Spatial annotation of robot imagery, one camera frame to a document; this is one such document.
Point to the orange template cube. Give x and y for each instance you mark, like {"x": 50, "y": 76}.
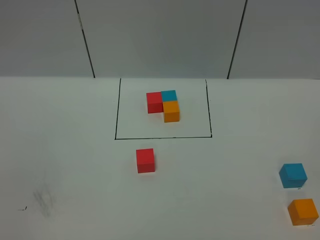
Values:
{"x": 171, "y": 111}

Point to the red template cube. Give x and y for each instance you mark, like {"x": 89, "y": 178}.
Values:
{"x": 154, "y": 102}

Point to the blue template cube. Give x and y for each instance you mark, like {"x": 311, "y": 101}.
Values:
{"x": 169, "y": 95}

